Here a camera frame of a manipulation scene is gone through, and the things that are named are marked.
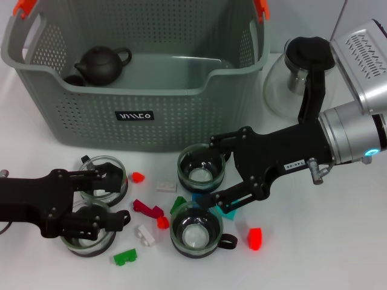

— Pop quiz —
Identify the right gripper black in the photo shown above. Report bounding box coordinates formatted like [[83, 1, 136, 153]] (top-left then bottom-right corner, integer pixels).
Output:
[[196, 119, 335, 215]]

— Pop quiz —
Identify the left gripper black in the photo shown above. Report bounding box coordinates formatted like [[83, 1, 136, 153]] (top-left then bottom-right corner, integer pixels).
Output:
[[0, 162, 126, 241]]

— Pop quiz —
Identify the glass teacup with black sleeve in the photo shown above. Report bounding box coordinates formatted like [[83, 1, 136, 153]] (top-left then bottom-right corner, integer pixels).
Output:
[[59, 199, 131, 258], [169, 199, 239, 259], [77, 155, 129, 208], [177, 144, 227, 194]]

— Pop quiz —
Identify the dark red curved block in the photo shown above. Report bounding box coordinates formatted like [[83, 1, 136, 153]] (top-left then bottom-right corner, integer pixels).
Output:
[[132, 198, 165, 219]]

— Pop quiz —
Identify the green slope block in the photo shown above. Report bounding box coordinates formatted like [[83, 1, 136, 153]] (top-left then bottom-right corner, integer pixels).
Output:
[[169, 196, 187, 214]]

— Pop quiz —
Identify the tall orange-red block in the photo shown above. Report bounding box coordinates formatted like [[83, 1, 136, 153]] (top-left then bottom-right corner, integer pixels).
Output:
[[248, 227, 263, 251]]

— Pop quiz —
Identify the grey perforated storage bin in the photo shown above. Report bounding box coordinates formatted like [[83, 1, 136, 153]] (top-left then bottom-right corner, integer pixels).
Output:
[[0, 0, 272, 152]]

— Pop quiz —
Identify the teal square plate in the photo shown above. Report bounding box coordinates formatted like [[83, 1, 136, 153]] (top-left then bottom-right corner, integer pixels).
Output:
[[214, 204, 239, 221]]

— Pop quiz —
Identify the white two-stud brick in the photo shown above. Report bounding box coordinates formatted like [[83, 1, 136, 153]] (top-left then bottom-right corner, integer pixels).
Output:
[[134, 225, 157, 247]]

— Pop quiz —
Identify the green two-stud brick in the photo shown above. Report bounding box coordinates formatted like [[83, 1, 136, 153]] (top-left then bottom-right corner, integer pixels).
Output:
[[113, 247, 138, 266]]

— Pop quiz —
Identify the white two-stud flat plate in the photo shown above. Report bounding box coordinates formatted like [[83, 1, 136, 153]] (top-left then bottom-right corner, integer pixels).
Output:
[[156, 181, 178, 193]]

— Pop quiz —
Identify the dark clay teapot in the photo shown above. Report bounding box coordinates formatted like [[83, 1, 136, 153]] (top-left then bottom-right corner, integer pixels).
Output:
[[74, 45, 133, 87]]

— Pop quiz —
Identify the glass carafe with black handle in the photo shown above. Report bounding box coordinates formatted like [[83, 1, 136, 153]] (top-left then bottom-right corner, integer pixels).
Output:
[[262, 35, 338, 126]]

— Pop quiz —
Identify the orange bin handle latch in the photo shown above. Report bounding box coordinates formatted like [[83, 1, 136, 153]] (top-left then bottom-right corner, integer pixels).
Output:
[[11, 0, 36, 18], [253, 0, 270, 21]]

